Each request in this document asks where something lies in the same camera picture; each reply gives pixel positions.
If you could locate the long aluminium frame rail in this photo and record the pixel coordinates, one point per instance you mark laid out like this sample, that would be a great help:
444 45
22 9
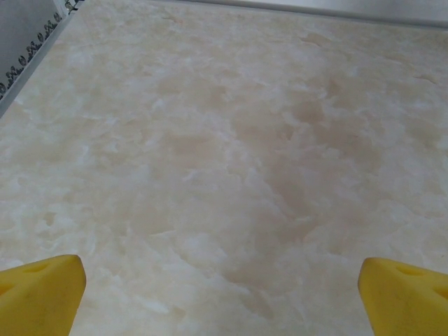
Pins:
350 10

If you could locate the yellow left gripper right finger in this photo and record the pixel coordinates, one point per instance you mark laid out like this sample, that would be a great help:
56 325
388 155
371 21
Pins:
406 301

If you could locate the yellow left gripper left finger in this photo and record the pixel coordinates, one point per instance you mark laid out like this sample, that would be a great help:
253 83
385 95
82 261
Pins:
42 297

